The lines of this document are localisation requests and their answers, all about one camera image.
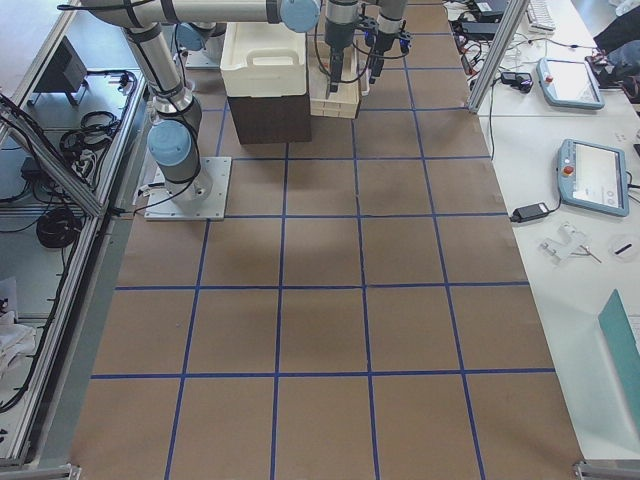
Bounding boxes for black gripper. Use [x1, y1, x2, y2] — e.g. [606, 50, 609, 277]
[325, 2, 359, 97]
[369, 17, 411, 85]

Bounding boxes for wooden drawer with white handle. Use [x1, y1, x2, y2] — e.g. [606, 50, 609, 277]
[307, 36, 370, 119]

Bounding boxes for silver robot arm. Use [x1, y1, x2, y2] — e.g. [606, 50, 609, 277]
[368, 0, 411, 85]
[74, 1, 321, 202]

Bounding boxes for dark brown drawer cabinet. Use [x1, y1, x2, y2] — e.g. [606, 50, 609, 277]
[228, 94, 312, 145]

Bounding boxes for white plastic tray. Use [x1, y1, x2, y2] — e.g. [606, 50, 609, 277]
[220, 22, 307, 98]

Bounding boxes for white keyboard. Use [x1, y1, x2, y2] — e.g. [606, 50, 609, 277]
[526, 0, 556, 34]

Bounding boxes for upper teach pendant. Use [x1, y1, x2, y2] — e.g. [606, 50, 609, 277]
[536, 57, 605, 110]

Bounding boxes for teach pendant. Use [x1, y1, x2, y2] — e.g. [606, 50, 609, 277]
[557, 139, 629, 217]
[536, 57, 605, 110]

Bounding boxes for black power adapter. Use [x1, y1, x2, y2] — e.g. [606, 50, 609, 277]
[510, 202, 551, 223]

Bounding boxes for lower teach pendant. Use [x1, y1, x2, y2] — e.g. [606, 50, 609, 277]
[557, 139, 629, 217]

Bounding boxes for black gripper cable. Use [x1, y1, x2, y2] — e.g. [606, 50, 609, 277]
[312, 29, 374, 86]

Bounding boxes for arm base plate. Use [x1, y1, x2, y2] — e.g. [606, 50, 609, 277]
[143, 157, 232, 221]
[185, 49, 222, 70]

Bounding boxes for aluminium frame post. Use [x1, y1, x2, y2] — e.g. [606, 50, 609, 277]
[467, 0, 528, 113]

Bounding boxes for coiled black cables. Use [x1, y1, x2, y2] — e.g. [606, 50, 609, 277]
[59, 110, 121, 162]

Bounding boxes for clear acrylic bracket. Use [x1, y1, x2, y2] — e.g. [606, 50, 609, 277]
[540, 222, 588, 264]

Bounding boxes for aluminium frame rail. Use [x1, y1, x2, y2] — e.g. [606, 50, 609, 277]
[1, 94, 107, 217]

